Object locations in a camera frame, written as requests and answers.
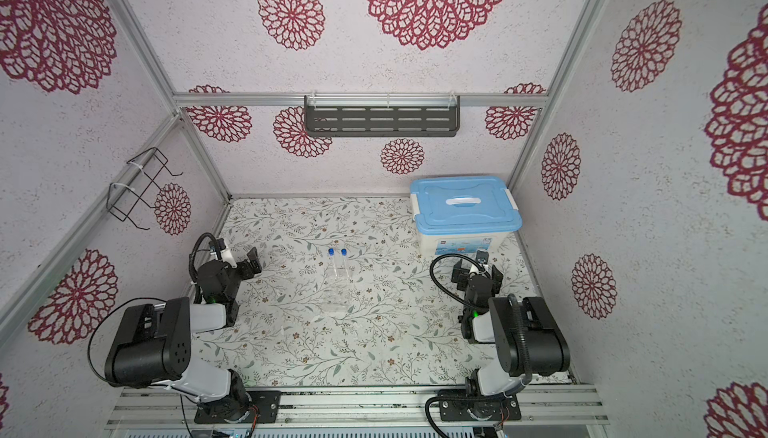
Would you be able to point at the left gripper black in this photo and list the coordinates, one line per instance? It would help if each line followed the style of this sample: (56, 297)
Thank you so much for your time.
(249, 271)

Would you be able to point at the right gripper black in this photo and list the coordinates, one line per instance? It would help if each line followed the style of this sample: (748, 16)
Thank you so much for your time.
(498, 280)

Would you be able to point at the white plastic storage bin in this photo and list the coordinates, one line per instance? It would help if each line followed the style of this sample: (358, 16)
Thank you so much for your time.
(433, 245)

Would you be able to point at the blue plastic bin lid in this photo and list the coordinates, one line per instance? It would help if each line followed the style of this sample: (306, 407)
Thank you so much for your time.
(463, 205)

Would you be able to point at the blue-capped test tube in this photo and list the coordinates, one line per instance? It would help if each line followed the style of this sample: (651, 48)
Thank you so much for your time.
(331, 268)
(344, 263)

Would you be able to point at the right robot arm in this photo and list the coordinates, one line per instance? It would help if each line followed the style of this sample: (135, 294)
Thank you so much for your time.
(525, 335)

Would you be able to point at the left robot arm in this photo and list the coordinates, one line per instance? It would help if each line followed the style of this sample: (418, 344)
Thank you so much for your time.
(152, 347)

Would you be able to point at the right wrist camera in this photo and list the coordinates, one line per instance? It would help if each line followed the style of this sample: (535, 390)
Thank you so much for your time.
(480, 265)

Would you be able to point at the black wire wall rack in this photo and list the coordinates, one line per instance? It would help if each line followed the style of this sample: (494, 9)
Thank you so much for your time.
(124, 197)

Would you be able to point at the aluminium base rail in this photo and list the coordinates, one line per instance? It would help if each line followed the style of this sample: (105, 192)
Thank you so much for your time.
(358, 407)

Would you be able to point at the dark grey wall shelf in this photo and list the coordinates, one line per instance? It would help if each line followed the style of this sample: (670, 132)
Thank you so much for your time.
(382, 119)

